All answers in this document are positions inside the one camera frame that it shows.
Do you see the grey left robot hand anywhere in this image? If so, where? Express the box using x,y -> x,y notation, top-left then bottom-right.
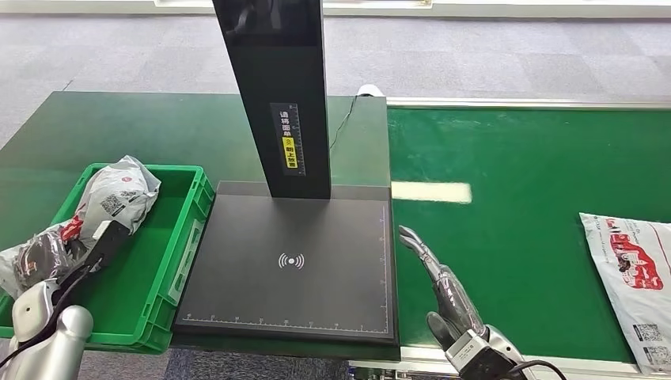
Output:
13,220 -> 132,292

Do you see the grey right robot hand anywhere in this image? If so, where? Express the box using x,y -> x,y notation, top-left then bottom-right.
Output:
398,225 -> 487,352

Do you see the white red-printed plastic package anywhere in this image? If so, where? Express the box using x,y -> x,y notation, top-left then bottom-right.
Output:
0,154 -> 162,301

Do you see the green conveyor belt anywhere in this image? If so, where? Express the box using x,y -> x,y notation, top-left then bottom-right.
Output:
348,96 -> 671,380

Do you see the black inbound scanner machine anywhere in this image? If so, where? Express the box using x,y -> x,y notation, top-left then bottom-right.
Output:
172,0 -> 400,348

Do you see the green plastic crate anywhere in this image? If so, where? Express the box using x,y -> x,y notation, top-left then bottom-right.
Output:
0,162 -> 217,356

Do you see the white mailer bag red print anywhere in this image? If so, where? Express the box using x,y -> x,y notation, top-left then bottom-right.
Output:
578,211 -> 671,377

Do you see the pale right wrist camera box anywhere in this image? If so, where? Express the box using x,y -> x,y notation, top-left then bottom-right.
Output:
444,328 -> 496,371

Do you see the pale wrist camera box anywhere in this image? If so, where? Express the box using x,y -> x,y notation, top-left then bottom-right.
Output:
444,328 -> 496,371
10,280 -> 62,344

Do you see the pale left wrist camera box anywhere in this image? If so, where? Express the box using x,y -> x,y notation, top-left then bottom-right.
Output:
10,280 -> 62,344

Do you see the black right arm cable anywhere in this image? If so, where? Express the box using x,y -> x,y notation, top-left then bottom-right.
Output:
502,359 -> 571,380

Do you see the thin black machine cable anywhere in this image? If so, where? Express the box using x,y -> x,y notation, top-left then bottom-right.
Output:
328,96 -> 359,151

